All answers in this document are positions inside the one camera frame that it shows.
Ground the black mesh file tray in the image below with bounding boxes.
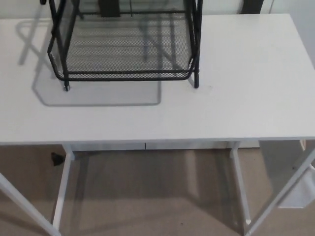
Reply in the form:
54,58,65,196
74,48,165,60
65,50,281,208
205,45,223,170
47,0,199,82

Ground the black metal file rack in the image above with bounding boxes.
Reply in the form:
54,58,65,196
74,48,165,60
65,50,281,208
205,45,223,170
40,0,204,92

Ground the white desk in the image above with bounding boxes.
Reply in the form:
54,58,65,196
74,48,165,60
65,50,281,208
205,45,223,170
0,13,315,229

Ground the small black floor object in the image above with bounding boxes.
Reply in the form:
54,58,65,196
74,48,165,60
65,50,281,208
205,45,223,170
50,152,65,167

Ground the white metal stand leg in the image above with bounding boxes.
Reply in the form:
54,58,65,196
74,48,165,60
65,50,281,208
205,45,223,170
0,172,61,236
243,166,315,236

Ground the white panel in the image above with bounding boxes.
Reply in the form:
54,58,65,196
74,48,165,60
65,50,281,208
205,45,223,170
277,169,315,209

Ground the black wall outlet left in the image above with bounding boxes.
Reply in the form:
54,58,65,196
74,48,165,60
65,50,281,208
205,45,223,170
98,0,121,18

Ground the black wall outlet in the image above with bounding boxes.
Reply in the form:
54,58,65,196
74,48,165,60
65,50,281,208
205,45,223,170
240,0,260,14
98,0,121,18

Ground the black wall outlet right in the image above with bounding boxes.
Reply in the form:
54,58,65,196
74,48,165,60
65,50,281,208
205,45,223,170
240,0,260,14

